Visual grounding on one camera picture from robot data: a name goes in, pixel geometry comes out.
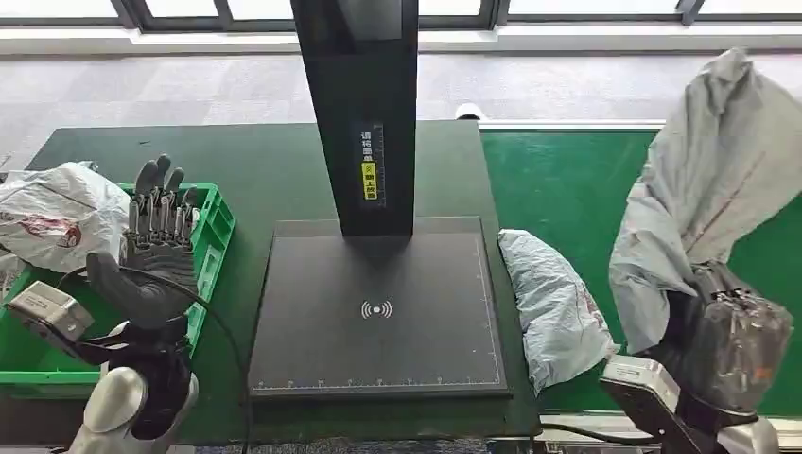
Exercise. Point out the green conveyor belt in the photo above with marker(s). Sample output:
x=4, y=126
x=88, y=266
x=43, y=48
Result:
x=564, y=182

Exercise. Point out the black scanner stand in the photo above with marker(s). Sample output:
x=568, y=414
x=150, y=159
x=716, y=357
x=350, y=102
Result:
x=376, y=326

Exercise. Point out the yellow warning sticker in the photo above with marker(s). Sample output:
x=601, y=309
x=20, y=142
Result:
x=369, y=182

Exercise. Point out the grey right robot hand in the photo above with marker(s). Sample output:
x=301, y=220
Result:
x=739, y=351

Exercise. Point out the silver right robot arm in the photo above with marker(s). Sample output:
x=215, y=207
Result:
x=749, y=438

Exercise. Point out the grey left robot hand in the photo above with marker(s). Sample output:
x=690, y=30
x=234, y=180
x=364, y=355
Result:
x=153, y=288

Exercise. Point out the large grey parcel bag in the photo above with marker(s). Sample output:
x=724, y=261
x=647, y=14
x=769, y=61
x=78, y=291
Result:
x=708, y=175

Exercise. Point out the puffy pale grey parcel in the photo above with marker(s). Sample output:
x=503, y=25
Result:
x=551, y=307

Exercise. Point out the green plastic crate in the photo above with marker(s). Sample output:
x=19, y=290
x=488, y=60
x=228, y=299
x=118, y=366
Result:
x=213, y=238

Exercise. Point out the white parcel with red print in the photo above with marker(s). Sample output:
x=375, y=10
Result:
x=62, y=207

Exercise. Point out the small white round object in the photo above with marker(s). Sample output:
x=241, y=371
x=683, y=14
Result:
x=467, y=111

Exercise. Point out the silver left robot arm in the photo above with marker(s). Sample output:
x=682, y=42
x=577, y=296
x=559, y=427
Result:
x=116, y=401

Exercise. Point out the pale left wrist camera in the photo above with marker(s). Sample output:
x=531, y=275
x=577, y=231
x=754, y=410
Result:
x=50, y=310

